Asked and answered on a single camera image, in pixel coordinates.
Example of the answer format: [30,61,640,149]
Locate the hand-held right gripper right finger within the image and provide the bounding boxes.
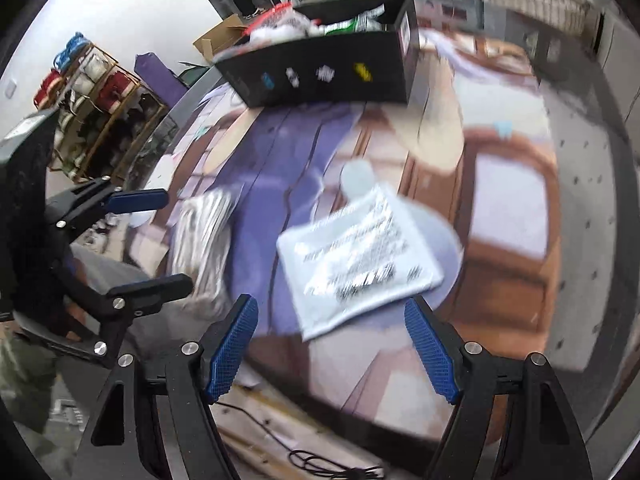
[404,296,593,480]

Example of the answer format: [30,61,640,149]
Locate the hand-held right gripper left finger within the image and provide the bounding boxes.
[75,294,259,480]

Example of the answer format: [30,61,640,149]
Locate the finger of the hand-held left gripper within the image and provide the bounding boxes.
[65,255,194,368]
[45,177,169,241]

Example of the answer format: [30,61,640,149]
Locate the bagged white braided rope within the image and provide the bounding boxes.
[170,189,241,318]

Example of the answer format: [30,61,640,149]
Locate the white printed plastic packet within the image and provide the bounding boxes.
[276,182,446,343]

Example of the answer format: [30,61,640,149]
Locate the bagged cream yarn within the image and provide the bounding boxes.
[247,12,311,43]

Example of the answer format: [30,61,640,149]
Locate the black cardboard storage box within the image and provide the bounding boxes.
[212,0,420,109]

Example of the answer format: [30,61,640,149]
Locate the red packet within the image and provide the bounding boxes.
[245,2,293,31]

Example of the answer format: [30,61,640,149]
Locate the green and white packet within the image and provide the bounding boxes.
[320,4,386,36]

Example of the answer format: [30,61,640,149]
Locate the wooden shoe rack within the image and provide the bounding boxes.
[32,32,171,183]

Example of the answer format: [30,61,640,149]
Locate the printed cartoon table mat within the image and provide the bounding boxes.
[127,27,563,441]

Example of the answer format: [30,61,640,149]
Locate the purple rolled mat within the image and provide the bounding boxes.
[134,51,188,108]

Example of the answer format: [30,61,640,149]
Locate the dark green box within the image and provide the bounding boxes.
[177,61,221,91]

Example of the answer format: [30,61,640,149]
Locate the person's green pants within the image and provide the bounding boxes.
[0,330,61,436]

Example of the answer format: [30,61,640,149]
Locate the open cardboard box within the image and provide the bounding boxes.
[192,14,251,58]

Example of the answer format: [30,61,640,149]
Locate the white wicker basket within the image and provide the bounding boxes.
[481,0,591,36]

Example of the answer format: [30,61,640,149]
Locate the black cable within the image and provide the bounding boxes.
[215,400,386,480]

